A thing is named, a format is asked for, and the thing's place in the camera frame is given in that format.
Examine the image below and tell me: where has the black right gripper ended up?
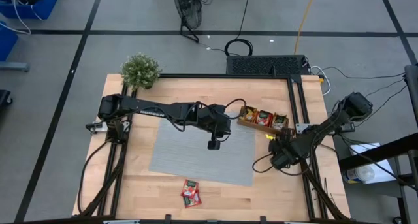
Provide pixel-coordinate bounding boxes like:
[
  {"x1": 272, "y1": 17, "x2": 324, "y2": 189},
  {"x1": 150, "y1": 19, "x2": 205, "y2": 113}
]
[{"x1": 268, "y1": 127, "x2": 306, "y2": 170}]

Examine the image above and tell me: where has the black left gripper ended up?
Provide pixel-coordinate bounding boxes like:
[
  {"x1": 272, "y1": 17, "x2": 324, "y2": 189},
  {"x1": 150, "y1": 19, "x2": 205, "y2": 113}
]
[{"x1": 195, "y1": 103, "x2": 233, "y2": 139}]

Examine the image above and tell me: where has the beige vanilla tea packet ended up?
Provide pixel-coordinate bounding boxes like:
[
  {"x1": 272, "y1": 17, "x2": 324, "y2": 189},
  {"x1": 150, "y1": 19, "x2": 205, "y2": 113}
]
[{"x1": 272, "y1": 113, "x2": 289, "y2": 131}]

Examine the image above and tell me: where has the red strawberry tea packet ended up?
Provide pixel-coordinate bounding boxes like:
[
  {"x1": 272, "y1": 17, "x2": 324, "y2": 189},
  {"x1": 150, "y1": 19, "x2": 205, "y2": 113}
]
[
  {"x1": 180, "y1": 179, "x2": 200, "y2": 199},
  {"x1": 256, "y1": 110, "x2": 274, "y2": 127},
  {"x1": 182, "y1": 191, "x2": 202, "y2": 209}
]

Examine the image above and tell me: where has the wooden tea box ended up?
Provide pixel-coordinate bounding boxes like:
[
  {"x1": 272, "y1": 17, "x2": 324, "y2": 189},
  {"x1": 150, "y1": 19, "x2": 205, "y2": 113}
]
[{"x1": 236, "y1": 105, "x2": 291, "y2": 136}]

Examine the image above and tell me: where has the yellow mango tea packet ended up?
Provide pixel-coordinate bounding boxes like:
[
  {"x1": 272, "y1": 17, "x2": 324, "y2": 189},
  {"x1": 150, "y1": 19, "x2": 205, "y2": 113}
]
[{"x1": 240, "y1": 106, "x2": 258, "y2": 123}]

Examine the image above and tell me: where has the grey woven placemat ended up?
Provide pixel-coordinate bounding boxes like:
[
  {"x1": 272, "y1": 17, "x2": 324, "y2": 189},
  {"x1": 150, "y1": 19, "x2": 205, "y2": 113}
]
[{"x1": 148, "y1": 111, "x2": 257, "y2": 187}]

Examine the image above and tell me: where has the black perforated computer tower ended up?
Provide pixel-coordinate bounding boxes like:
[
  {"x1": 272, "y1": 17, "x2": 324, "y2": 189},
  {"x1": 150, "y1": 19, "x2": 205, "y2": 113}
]
[{"x1": 226, "y1": 54, "x2": 310, "y2": 76}]

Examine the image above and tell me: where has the white box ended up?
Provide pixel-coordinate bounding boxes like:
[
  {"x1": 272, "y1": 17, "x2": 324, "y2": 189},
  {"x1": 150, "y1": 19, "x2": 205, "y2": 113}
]
[{"x1": 348, "y1": 142, "x2": 398, "y2": 185}]

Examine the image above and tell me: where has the white wipes canister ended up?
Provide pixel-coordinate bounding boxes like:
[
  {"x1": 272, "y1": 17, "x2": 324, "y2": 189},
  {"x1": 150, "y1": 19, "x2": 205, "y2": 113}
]
[{"x1": 342, "y1": 165, "x2": 376, "y2": 185}]

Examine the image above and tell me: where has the green potted plant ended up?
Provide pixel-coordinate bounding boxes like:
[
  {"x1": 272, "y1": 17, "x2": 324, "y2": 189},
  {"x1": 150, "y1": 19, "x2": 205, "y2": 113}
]
[{"x1": 120, "y1": 52, "x2": 163, "y2": 91}]

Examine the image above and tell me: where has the black cage fan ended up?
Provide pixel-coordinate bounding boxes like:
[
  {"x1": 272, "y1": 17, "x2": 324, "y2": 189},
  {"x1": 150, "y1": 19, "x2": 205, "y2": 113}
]
[{"x1": 172, "y1": 0, "x2": 203, "y2": 44}]

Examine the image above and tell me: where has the large blue bin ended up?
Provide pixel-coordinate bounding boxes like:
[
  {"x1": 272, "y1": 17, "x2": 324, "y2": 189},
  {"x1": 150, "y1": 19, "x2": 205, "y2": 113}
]
[{"x1": 0, "y1": 0, "x2": 59, "y2": 20}]

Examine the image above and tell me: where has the grey metal foot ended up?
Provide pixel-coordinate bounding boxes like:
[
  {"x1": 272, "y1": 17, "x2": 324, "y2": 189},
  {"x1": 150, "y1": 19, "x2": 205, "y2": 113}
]
[{"x1": 0, "y1": 61, "x2": 30, "y2": 72}]

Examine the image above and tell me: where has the black caster base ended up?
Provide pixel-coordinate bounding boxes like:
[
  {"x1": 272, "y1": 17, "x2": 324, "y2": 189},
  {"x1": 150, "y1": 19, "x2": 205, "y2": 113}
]
[{"x1": 0, "y1": 89, "x2": 14, "y2": 117}]

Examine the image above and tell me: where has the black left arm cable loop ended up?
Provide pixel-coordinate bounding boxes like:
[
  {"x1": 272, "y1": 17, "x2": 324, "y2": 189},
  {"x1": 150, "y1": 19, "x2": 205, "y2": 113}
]
[{"x1": 224, "y1": 97, "x2": 248, "y2": 121}]

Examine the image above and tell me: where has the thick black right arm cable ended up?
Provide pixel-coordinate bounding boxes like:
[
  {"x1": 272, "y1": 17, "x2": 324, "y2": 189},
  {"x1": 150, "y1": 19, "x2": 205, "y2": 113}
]
[{"x1": 251, "y1": 152, "x2": 311, "y2": 177}]

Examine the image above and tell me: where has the black coiled floor cable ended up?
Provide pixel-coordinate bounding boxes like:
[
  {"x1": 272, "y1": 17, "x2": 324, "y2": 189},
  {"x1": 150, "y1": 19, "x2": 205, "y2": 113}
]
[{"x1": 224, "y1": 0, "x2": 254, "y2": 57}]

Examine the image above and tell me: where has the black side cart frame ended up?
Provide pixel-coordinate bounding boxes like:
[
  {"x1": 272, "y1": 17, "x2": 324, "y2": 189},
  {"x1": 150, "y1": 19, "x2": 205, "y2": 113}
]
[{"x1": 338, "y1": 132, "x2": 418, "y2": 224}]

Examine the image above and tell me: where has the yellow hanging cable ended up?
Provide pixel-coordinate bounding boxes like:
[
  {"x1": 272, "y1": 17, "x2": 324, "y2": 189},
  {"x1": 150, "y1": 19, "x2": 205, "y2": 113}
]
[{"x1": 293, "y1": 0, "x2": 317, "y2": 55}]

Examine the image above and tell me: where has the black post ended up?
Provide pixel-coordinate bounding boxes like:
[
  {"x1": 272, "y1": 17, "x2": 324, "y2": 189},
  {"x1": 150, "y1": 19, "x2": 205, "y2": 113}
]
[{"x1": 404, "y1": 64, "x2": 418, "y2": 127}]

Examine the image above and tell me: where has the black left base cable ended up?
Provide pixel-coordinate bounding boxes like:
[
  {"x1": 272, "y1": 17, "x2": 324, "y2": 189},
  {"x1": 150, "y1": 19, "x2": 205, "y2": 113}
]
[{"x1": 77, "y1": 140, "x2": 110, "y2": 215}]

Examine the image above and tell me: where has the white floor cable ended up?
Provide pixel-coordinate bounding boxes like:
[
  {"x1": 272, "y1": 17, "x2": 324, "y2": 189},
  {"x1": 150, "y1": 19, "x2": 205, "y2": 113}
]
[{"x1": 0, "y1": 0, "x2": 45, "y2": 35}]

